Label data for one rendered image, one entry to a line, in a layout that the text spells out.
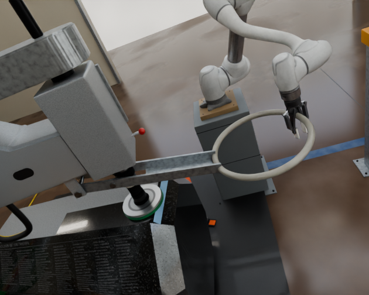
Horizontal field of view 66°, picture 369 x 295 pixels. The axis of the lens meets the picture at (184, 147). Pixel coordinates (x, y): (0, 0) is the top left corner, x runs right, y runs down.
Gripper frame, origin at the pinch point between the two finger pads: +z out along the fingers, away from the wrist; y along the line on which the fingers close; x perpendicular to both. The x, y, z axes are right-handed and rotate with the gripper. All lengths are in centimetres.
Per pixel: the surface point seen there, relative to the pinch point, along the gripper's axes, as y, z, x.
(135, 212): 92, -8, -10
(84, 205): 117, -8, -42
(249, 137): 3, 29, -56
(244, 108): -3, 8, -58
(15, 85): 95, -83, -7
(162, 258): 92, 9, 8
